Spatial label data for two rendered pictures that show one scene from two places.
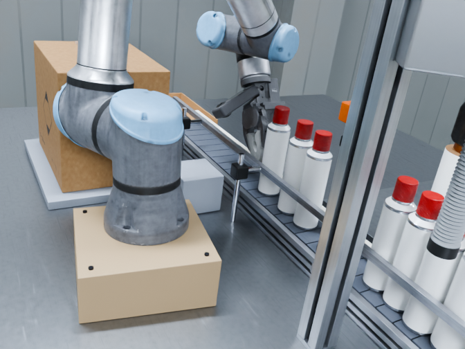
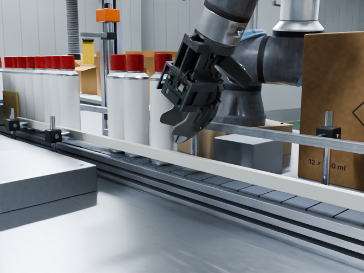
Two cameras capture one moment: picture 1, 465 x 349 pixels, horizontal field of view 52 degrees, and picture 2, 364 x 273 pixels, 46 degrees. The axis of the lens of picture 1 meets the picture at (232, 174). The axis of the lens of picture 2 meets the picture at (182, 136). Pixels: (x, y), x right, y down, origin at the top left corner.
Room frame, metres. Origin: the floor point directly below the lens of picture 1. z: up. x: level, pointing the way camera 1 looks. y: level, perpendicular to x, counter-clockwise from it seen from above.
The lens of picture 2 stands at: (1.79, -0.21, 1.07)
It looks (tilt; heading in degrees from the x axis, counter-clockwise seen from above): 10 degrees down; 169
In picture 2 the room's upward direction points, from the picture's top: straight up
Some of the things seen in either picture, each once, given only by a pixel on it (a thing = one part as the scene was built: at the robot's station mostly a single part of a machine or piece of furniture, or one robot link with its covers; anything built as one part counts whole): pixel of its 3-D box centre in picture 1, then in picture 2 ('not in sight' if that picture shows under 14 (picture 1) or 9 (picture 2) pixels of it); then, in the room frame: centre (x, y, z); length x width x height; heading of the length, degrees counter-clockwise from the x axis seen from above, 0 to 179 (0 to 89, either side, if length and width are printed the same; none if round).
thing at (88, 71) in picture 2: not in sight; (98, 73); (-2.24, -0.18, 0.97); 0.46 x 0.44 x 0.37; 26
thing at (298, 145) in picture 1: (297, 167); (136, 105); (0.92, -0.13, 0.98); 0.05 x 0.05 x 0.20
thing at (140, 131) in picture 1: (144, 134); (243, 57); (0.74, 0.15, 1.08); 0.13 x 0.12 x 0.14; 52
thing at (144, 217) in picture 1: (147, 198); (237, 103); (0.74, 0.14, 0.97); 0.15 x 0.15 x 0.10
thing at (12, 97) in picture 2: not in sight; (11, 106); (0.46, -0.46, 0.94); 0.10 x 0.01 x 0.09; 32
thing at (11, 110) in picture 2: not in sight; (19, 129); (0.59, -0.42, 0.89); 0.06 x 0.03 x 0.12; 122
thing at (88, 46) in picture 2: not in sight; (88, 51); (0.74, -0.23, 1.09); 0.03 x 0.01 x 0.06; 122
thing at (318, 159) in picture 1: (313, 180); (119, 103); (0.87, -0.16, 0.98); 0.05 x 0.05 x 0.20
